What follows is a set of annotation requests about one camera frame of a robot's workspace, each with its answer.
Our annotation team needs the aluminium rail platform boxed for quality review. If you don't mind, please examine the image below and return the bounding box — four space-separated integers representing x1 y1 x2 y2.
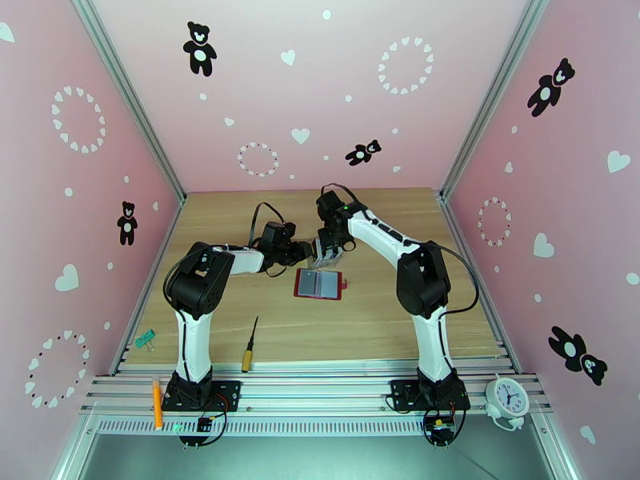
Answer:
78 357 554 438

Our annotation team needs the red card holder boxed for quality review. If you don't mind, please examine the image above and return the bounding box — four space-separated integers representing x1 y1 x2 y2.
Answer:
293 267 350 301

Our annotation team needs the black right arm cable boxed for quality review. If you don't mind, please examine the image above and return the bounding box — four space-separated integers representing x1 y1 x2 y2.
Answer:
319 182 481 317

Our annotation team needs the aluminium frame post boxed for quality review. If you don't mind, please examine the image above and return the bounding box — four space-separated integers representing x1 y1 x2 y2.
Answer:
67 0 187 204
437 0 550 201

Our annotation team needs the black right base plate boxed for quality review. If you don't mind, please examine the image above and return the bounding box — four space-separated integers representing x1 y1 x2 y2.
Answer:
389 378 472 413

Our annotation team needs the right small circuit board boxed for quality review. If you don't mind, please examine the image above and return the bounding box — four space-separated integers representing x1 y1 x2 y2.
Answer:
423 412 458 449

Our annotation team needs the left small circuit board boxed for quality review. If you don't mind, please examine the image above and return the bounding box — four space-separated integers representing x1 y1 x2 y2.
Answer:
177 414 215 450

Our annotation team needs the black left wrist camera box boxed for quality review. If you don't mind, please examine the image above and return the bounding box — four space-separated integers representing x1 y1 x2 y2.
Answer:
262 221 297 252

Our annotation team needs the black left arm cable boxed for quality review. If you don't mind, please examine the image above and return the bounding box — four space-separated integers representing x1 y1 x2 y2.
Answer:
162 201 287 294

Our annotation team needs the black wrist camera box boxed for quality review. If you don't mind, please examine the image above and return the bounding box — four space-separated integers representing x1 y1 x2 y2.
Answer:
315 190 347 218
262 221 297 252

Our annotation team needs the clear acrylic card stand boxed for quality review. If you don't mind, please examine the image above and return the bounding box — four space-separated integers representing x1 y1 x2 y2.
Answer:
310 237 346 270

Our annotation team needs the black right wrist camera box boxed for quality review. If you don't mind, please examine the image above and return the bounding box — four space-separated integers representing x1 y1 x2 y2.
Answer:
315 190 347 218

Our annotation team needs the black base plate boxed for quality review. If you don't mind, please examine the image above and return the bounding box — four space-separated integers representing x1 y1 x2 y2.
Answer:
161 379 242 413
389 378 472 413

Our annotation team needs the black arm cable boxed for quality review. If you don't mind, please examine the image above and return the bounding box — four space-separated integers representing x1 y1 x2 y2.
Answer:
162 201 287 294
319 182 481 317

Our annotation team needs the aluminium table side rail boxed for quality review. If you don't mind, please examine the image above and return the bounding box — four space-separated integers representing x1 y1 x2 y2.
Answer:
438 193 523 374
107 195 187 377

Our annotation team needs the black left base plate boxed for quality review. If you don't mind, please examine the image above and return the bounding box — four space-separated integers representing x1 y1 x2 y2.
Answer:
161 379 242 413

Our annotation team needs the small circuit board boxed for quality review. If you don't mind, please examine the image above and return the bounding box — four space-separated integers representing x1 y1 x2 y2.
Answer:
423 412 458 449
177 414 215 450

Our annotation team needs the white alarm clock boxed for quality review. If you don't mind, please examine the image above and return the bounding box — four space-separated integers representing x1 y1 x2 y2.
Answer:
483 372 531 433

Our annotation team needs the orange pen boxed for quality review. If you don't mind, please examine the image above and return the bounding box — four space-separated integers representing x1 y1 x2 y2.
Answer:
151 377 166 431

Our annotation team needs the yellow handle screwdriver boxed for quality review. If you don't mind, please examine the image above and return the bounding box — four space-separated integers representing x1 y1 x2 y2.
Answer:
241 315 260 374

